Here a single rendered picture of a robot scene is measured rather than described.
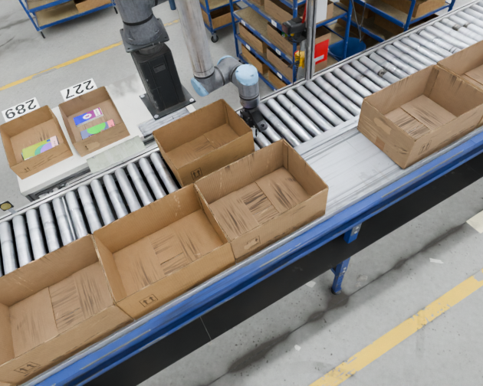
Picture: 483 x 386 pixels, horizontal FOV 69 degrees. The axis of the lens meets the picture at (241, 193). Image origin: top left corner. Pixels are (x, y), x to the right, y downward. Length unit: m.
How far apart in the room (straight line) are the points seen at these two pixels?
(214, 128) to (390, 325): 1.43
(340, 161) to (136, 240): 0.89
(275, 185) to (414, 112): 0.74
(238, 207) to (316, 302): 0.96
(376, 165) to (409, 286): 0.95
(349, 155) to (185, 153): 0.80
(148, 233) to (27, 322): 0.50
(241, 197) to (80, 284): 0.68
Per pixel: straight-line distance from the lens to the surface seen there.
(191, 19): 1.41
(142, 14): 1.86
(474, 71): 2.13
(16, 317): 1.52
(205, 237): 1.35
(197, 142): 1.86
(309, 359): 2.08
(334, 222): 1.33
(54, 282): 1.50
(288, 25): 1.98
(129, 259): 1.40
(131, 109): 2.21
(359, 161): 1.56
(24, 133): 2.40
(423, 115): 1.81
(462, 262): 2.47
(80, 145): 2.01
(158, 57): 1.94
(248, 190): 1.45
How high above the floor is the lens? 2.04
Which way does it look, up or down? 53 degrees down
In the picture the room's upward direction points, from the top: 11 degrees counter-clockwise
